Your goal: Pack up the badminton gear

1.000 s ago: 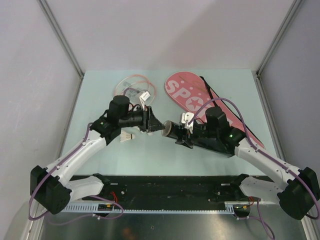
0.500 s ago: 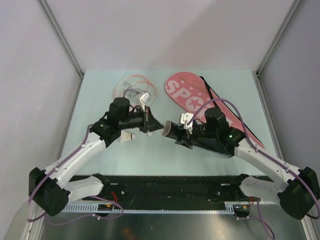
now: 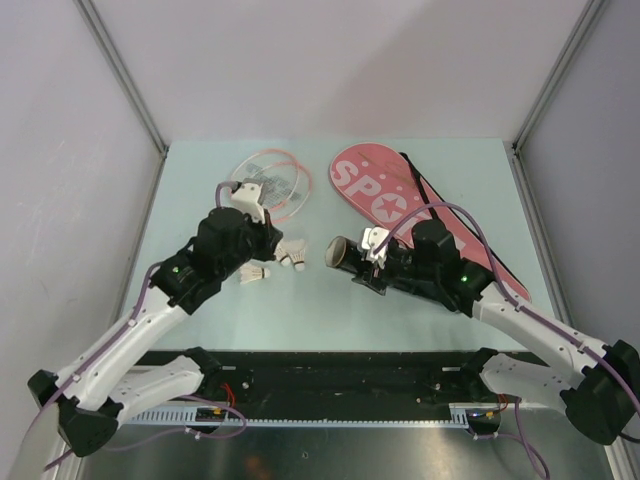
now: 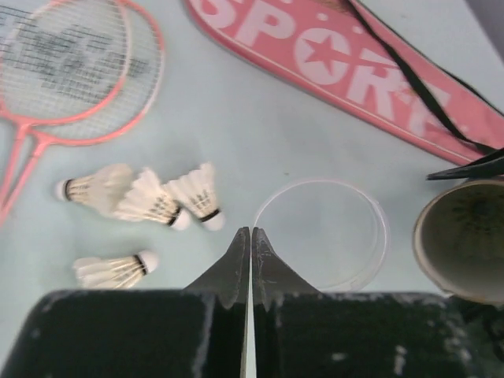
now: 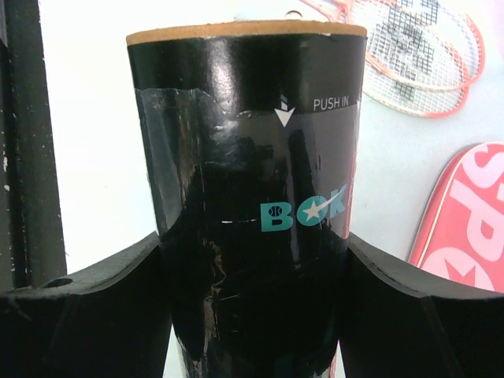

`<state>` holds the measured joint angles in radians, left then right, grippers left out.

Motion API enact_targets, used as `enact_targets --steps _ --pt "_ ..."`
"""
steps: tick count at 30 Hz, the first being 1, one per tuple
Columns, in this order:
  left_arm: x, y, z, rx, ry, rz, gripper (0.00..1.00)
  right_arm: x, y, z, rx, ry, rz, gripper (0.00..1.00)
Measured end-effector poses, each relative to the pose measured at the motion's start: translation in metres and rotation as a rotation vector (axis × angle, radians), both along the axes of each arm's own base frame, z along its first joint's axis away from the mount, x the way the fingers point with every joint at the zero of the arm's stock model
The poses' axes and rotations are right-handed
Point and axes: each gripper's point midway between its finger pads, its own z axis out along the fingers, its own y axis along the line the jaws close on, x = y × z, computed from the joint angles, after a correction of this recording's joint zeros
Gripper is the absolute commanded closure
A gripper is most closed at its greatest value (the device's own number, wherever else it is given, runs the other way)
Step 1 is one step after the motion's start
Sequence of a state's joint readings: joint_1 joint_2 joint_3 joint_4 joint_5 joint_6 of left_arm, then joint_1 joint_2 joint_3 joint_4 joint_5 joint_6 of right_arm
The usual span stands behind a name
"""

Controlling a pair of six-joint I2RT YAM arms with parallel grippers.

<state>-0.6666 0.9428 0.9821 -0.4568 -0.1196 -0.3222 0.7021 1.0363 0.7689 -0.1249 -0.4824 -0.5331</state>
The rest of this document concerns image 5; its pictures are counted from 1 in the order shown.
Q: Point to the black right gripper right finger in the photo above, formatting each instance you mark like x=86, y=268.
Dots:
x=400, y=321

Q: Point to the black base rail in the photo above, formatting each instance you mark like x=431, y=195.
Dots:
x=32, y=241

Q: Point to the pink racket bag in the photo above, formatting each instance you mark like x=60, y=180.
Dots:
x=460, y=237

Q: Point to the black shuttlecock tube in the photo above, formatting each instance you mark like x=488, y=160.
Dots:
x=250, y=132

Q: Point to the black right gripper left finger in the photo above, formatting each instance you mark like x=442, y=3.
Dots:
x=110, y=319

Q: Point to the pink badminton racket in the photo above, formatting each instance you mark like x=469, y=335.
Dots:
x=399, y=47
x=459, y=62

